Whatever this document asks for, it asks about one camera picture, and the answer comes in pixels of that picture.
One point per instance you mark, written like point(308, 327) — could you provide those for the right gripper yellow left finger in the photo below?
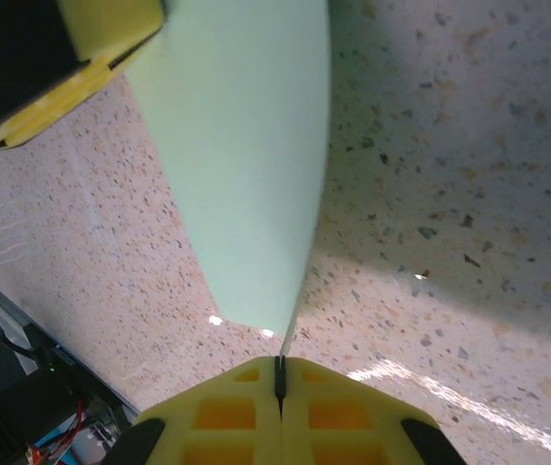
point(226, 421)

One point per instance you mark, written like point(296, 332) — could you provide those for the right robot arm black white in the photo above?
point(4, 421)

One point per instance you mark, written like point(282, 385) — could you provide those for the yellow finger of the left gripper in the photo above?
point(110, 24)
point(57, 106)

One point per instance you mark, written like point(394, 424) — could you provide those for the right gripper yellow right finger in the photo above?
point(343, 421)

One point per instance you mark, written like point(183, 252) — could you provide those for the light green paper sheet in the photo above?
point(236, 145)

